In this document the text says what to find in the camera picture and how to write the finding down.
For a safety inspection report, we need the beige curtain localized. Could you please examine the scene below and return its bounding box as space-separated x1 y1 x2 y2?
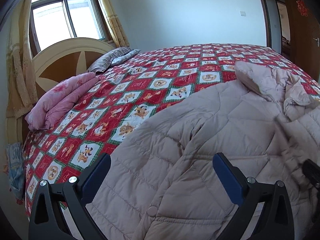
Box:
98 0 130 47
6 0 38 119

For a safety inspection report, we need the window with dark frame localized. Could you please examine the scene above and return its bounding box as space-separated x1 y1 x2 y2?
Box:
30 0 112 55

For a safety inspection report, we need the pink folded blanket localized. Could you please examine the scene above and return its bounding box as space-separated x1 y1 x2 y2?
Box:
25 73 99 131

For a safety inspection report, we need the striped grey pillow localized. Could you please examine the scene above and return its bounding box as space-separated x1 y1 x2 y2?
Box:
87 47 140 73

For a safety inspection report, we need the blue printed bag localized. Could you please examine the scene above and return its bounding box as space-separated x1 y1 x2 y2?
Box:
5 142 24 201

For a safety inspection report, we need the cream and brown headboard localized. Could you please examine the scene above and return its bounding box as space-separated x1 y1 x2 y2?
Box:
6 37 116 145

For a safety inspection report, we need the left beige curtain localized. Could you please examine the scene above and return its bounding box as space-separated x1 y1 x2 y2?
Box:
6 0 38 119

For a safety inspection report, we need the brown door frame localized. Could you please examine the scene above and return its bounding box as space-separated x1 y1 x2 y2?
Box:
261 0 272 48

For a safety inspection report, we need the right beige curtain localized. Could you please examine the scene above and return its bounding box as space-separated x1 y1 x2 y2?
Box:
98 0 130 47

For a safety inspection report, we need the red patterned bed sheet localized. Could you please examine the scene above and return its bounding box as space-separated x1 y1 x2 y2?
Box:
24 43 319 214

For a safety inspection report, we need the red paper door decoration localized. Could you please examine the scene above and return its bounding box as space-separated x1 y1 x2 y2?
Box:
296 0 309 17

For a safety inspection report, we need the brown wooden door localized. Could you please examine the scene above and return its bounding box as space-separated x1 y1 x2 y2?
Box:
284 0 319 81

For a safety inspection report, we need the silver door handle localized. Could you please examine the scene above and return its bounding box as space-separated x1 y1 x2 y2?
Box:
313 37 320 47

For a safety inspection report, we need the pale pink quilted puffer jacket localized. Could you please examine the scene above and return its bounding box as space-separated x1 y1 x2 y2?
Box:
87 62 319 239

